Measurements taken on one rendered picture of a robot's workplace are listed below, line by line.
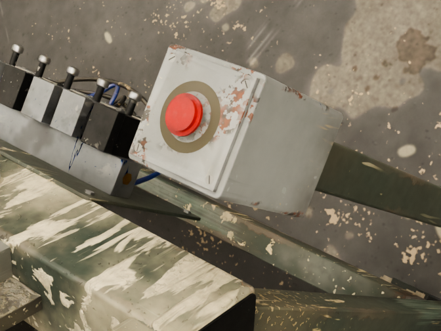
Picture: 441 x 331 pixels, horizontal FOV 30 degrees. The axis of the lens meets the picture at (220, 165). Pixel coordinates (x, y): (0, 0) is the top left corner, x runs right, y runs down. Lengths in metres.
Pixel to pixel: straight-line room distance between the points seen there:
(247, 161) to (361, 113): 0.98
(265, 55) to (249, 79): 1.13
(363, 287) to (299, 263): 0.13
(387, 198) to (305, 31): 0.78
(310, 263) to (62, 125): 0.61
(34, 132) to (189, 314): 0.46
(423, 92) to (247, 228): 0.44
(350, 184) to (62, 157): 0.39
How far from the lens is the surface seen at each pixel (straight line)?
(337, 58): 1.77
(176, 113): 0.75
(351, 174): 1.00
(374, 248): 1.66
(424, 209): 1.25
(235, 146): 0.73
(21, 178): 1.05
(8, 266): 0.95
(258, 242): 1.58
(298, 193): 0.84
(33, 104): 1.15
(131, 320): 0.80
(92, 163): 1.09
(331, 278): 1.50
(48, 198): 1.00
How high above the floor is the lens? 1.53
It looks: 56 degrees down
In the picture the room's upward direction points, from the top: 74 degrees counter-clockwise
